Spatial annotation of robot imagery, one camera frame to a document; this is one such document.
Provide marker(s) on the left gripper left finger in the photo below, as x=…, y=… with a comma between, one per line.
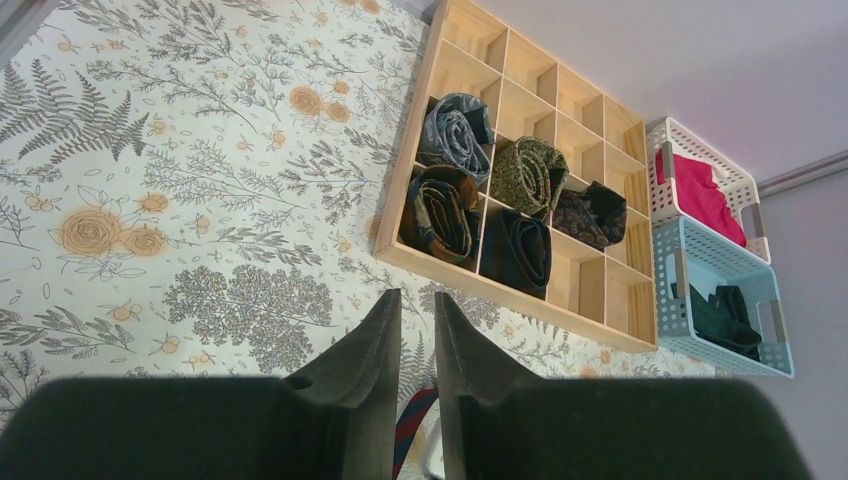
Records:
x=334, y=418

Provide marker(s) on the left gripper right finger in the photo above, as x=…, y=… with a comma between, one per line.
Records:
x=500, y=420

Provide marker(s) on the red navy striped tie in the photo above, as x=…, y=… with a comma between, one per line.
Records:
x=408, y=423

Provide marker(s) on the wooden compartment tray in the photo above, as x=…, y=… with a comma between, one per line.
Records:
x=606, y=296

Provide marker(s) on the brown black rolled tie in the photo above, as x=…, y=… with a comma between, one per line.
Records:
x=442, y=214

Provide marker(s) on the dark brown patterned rolled tie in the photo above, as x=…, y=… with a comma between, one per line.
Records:
x=596, y=216

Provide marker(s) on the dark green tie in basket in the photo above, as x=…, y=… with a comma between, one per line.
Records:
x=714, y=328

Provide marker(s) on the blue plastic basket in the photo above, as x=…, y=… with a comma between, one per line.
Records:
x=690, y=254

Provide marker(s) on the olive green rolled tie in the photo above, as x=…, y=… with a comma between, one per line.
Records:
x=529, y=175

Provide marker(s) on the floral table mat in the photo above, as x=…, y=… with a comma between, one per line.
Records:
x=193, y=189

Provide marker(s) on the grey blue rolled tie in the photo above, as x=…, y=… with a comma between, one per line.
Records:
x=455, y=132

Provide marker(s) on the magenta cloth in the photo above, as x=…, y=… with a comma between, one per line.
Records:
x=695, y=193

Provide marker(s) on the white plastic basket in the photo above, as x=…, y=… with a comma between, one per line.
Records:
x=736, y=185

